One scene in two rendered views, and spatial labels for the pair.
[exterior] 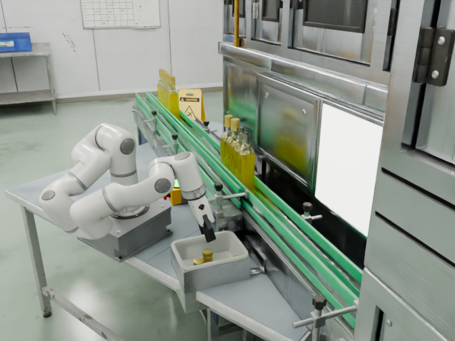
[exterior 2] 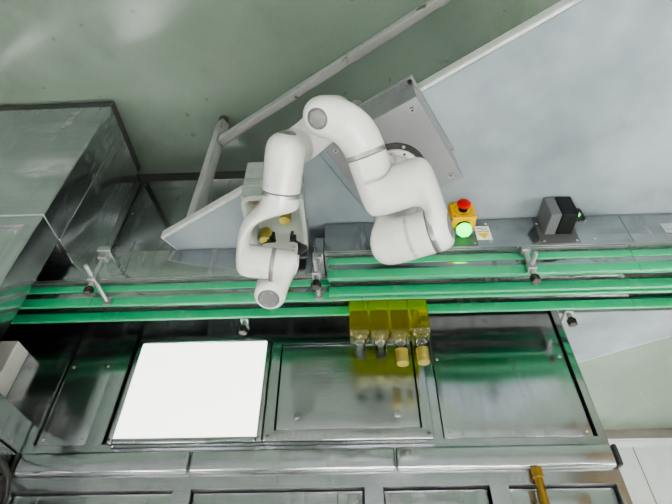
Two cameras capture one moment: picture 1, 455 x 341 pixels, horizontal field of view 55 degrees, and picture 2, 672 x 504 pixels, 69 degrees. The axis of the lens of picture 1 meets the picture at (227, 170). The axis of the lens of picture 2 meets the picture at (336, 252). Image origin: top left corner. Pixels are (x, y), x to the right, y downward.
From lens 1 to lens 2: 1.51 m
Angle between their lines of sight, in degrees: 62
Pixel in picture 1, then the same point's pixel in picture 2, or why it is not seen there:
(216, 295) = (236, 203)
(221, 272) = not seen: hidden behind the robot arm
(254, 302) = (219, 227)
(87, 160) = (367, 190)
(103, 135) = (404, 232)
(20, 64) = not seen: outside the picture
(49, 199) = (308, 118)
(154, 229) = not seen: hidden behind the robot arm
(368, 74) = (193, 482)
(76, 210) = (269, 149)
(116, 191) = (261, 209)
